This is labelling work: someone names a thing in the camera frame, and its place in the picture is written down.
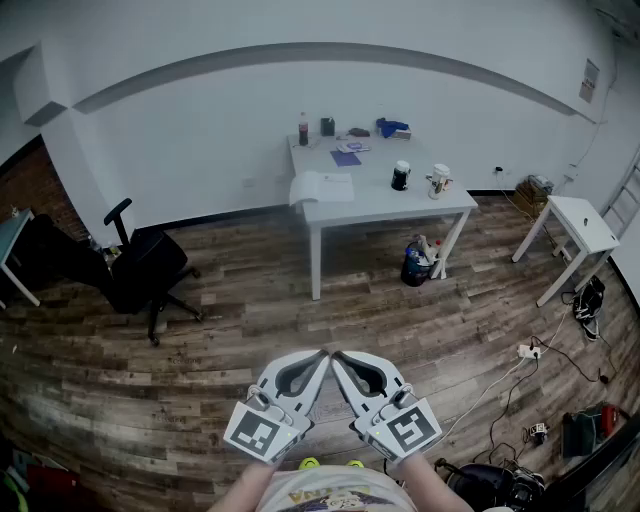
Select black office chair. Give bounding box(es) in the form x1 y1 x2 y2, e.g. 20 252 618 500
102 197 204 347

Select person's printed white shirt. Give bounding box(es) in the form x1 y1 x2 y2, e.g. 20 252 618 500
259 464 419 512

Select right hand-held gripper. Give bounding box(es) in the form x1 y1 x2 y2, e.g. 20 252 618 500
330 349 443 465

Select blue cloth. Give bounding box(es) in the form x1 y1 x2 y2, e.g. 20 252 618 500
375 117 410 139

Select black fabric pile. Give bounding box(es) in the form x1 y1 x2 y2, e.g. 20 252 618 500
19 214 114 301

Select white power cable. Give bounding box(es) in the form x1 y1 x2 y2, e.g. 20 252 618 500
442 355 526 434

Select small white side table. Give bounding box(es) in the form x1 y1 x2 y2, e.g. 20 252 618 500
511 194 621 308

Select person's right forearm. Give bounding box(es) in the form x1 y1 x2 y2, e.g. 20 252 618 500
394 452 474 512

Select person's left forearm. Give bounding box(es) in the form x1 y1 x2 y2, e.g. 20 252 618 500
207 459 281 512

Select thick black cable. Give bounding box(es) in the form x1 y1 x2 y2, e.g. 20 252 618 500
433 457 464 481

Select cardboard box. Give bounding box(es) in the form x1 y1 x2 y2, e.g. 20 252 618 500
512 174 555 217

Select black helmet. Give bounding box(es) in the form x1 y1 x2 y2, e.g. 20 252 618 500
444 462 546 512

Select wall poster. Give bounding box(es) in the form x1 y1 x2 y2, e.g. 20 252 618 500
578 58 601 104

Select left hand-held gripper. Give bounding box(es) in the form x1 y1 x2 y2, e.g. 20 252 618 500
222 349 332 466

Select white booklet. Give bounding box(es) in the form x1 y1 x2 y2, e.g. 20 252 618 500
288 170 356 206

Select black trash bin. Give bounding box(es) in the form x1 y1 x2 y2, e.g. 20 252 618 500
400 233 444 288

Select black jar with white lid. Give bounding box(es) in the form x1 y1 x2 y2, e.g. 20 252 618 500
390 160 412 192

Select white printed cup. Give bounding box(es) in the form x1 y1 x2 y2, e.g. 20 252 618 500
426 163 454 201

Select black and white sneakers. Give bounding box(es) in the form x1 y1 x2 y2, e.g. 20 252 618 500
572 275 606 341

